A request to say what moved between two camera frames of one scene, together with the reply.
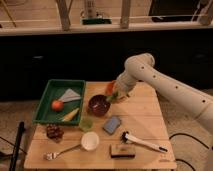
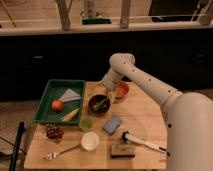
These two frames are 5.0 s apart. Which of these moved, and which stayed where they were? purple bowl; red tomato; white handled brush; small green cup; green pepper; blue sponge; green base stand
Moved: green pepper
Stayed: green base stand; small green cup; purple bowl; red tomato; white handled brush; blue sponge
